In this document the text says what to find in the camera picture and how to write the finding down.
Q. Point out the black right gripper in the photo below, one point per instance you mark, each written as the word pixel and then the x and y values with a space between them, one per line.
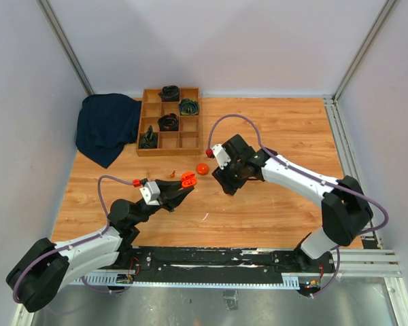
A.
pixel 228 185

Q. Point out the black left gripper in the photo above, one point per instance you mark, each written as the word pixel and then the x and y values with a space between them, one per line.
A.
pixel 167 189

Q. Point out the orange charging case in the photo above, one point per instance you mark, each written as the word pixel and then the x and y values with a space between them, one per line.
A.
pixel 188 180
pixel 202 169

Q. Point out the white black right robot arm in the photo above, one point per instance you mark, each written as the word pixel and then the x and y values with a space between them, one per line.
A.
pixel 345 211

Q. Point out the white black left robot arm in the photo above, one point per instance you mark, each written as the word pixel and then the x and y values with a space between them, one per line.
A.
pixel 47 267

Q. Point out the wooden compartment tray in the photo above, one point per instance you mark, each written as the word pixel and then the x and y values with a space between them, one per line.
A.
pixel 184 142

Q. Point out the dark rolled belt lower left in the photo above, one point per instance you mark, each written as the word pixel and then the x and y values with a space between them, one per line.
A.
pixel 148 140

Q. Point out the black rolled belt middle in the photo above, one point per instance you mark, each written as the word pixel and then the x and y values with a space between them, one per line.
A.
pixel 169 123

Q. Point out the black rolled belt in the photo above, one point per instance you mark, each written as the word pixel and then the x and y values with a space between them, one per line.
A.
pixel 169 123
pixel 170 94

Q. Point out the dark green rolled belt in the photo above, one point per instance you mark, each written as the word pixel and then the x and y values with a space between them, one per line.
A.
pixel 187 106

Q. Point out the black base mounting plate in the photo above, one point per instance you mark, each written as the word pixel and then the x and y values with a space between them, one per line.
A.
pixel 206 266

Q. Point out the black rolled belt top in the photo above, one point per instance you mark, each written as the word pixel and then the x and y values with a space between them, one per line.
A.
pixel 170 94

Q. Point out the dark blue cloth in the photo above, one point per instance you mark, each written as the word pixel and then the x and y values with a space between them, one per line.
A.
pixel 106 123

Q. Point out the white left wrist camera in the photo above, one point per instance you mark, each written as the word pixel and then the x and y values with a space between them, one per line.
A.
pixel 150 193

